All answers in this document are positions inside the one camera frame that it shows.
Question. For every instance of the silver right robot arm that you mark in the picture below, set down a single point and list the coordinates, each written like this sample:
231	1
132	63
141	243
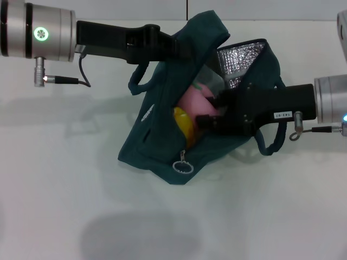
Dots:
330	100

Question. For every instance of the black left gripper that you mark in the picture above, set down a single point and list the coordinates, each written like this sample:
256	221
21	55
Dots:
116	40

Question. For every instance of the yellow banana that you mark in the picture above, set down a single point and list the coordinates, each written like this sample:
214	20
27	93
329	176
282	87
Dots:
185	127

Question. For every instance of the clear blue-rimmed food container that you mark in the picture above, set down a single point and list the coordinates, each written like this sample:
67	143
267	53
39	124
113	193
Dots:
210	78

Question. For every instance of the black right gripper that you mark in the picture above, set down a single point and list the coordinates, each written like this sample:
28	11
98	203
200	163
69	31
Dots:
265	105

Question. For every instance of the pink peach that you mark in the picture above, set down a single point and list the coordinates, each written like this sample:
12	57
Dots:
195	104

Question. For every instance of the dark teal insulated lunch bag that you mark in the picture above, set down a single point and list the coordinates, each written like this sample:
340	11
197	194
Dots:
157	135

